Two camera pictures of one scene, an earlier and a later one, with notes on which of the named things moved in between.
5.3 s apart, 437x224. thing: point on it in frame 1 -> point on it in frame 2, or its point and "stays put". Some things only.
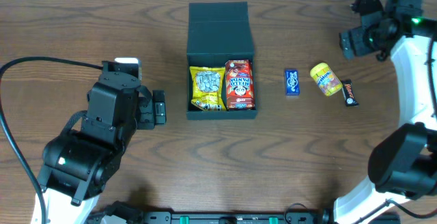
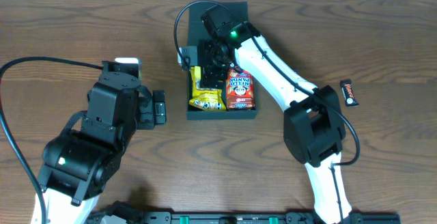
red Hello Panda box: (240, 85) stays put
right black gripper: (349, 44) -> (212, 72)
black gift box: (218, 32) stays put
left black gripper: (158, 107) stays put
